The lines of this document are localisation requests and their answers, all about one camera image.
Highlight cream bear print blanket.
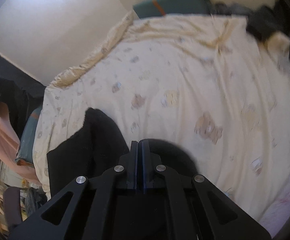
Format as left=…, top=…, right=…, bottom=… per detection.
left=32, top=10, right=290, bottom=230

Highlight dark hanging cloth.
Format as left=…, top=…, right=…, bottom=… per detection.
left=0, top=42, right=46, bottom=135

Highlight dark crumpled clothes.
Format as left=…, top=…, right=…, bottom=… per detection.
left=214, top=1, right=290, bottom=43

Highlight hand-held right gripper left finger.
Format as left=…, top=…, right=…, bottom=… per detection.
left=8, top=141, right=138, bottom=240

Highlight black pants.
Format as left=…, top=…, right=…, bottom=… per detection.
left=46, top=107, right=198, bottom=240

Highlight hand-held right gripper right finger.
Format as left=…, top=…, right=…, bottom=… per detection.
left=138, top=139, right=272, bottom=240

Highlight pale pink bedsheet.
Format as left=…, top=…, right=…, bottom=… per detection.
left=258, top=152, right=290, bottom=239

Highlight dark chair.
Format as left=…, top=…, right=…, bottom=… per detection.
left=3, top=187, right=22, bottom=230

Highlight grey jeans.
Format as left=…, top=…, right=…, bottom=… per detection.
left=25, top=187, right=47, bottom=213

